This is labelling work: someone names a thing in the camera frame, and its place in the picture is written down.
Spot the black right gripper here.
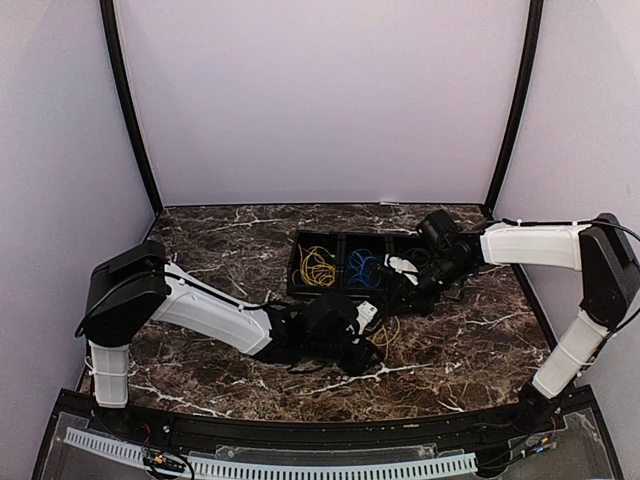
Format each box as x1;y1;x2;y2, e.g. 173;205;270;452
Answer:
385;253;471;317

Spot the blue cable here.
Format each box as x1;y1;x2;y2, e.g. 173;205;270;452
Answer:
347;248;384;274
343;259;386;290

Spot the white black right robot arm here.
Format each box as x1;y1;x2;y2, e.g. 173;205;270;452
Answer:
384;210;639;434

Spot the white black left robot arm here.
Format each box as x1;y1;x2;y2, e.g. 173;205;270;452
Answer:
75;240;383;436

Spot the black middle storage bin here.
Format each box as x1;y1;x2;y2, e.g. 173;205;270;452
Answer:
341;233;388;298

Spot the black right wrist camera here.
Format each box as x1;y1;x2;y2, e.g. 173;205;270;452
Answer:
376;254;419;286

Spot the black front table rail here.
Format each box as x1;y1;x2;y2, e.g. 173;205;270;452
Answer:
46;387;605;461

